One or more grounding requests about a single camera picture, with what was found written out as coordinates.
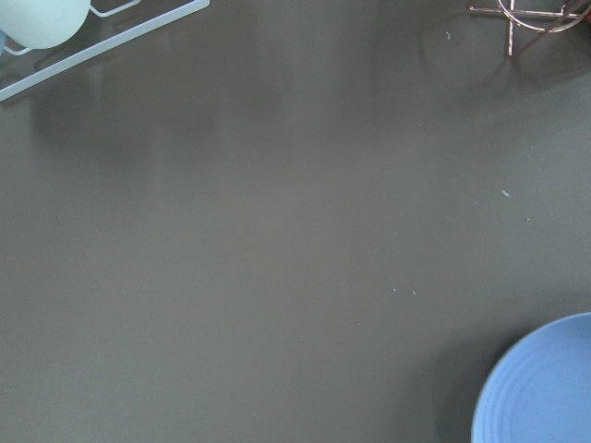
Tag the copper wire bottle rack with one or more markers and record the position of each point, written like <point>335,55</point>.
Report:
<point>528,26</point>

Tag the blue plate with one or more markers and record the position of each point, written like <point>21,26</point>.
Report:
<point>539,390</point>

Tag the white wire cup rack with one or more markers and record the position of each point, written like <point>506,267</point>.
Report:
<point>108,25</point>

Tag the pale green cup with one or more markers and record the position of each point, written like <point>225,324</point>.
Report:
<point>42,24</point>

